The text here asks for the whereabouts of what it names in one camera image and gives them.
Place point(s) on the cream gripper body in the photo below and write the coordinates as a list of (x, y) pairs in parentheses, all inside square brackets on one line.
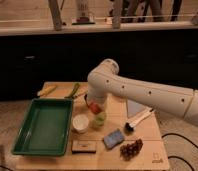
[(100, 101)]

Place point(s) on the orange-red apple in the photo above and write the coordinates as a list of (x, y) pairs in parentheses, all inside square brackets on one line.
[(95, 109)]

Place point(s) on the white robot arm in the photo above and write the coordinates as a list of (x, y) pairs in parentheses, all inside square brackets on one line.
[(180, 101)]

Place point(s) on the small metal cup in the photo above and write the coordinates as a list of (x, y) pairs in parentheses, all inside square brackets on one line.
[(85, 98)]

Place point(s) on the green plastic cup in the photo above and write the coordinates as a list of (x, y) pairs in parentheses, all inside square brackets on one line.
[(100, 118)]

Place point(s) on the white paper cup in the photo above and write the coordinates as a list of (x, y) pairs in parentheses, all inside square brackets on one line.
[(80, 123)]

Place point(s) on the light blue triangular cloth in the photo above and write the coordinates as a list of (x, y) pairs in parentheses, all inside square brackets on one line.
[(133, 108)]

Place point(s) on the blue sponge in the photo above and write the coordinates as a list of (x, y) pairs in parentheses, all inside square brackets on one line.
[(114, 138)]

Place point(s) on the brown rectangular block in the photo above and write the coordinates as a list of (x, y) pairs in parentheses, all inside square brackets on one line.
[(82, 146)]

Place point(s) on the bunch of dark grapes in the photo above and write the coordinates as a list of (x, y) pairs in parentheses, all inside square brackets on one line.
[(129, 151)]

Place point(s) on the green plastic tray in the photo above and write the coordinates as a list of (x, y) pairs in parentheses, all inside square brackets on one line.
[(45, 128)]

